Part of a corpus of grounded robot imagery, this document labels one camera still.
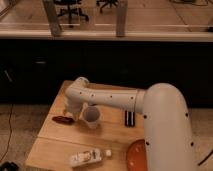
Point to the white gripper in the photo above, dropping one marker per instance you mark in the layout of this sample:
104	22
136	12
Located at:
72	109

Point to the dark red pepper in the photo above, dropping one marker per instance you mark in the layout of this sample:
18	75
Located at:
63	120

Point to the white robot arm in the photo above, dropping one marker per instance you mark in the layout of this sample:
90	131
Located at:
167	128

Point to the black rectangular block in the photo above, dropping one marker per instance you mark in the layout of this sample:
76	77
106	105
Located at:
129	119

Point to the orange plate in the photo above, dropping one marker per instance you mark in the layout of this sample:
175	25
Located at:
136	156

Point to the black object bottom left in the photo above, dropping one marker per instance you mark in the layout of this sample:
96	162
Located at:
9	166

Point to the left office chair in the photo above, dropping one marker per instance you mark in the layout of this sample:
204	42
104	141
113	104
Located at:
69	7

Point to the office chair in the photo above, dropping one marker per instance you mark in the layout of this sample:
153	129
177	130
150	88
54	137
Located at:
106	2
69	7

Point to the right office chair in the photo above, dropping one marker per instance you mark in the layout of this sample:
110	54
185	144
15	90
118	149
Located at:
106	2

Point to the left grey metal post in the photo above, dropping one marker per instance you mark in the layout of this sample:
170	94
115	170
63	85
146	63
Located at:
54	25

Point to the grey metal post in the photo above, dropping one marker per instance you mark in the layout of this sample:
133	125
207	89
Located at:
121	17
54	25

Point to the right grey metal post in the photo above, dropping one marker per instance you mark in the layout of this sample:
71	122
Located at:
121	17

